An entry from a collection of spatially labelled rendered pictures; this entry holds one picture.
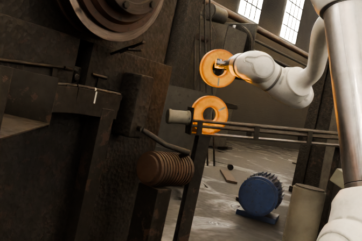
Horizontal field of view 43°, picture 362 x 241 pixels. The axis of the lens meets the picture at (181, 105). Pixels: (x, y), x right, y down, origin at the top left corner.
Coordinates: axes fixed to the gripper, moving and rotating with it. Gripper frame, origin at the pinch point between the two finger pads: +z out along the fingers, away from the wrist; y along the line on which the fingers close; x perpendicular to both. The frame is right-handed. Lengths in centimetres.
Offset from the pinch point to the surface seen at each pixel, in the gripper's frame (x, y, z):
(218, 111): -18.4, 3.1, -2.6
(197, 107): -18.9, -5.8, -2.5
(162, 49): 1.6, -19.8, 20.3
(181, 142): -63, 63, 224
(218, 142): -112, 298, 712
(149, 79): -12.0, -28.1, -5.6
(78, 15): 3, -59, -25
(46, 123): -27, -63, -64
